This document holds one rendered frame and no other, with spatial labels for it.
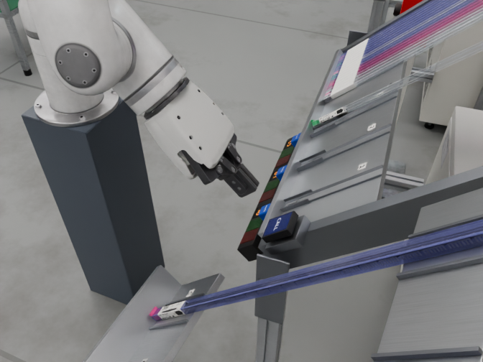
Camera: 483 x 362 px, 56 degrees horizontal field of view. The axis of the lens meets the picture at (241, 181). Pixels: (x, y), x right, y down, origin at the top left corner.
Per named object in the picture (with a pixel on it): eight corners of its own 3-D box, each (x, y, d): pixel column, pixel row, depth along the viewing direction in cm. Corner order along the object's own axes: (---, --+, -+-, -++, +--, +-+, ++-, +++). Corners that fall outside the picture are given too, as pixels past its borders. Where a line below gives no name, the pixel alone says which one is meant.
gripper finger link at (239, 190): (211, 161, 63) (241, 195, 65) (203, 176, 61) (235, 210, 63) (227, 152, 61) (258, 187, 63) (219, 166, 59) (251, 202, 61)
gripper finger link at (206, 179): (172, 128, 58) (203, 131, 63) (188, 185, 57) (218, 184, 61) (179, 124, 58) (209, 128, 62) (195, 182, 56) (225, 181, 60)
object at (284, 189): (283, 262, 77) (256, 234, 74) (351, 72, 122) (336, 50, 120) (289, 261, 76) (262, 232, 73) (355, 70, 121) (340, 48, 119)
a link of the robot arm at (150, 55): (162, 69, 52) (179, 49, 60) (74, -31, 47) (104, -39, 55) (113, 112, 55) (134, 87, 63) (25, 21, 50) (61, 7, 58)
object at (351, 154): (279, 251, 75) (268, 238, 74) (349, 62, 120) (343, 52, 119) (384, 220, 63) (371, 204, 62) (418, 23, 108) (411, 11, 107)
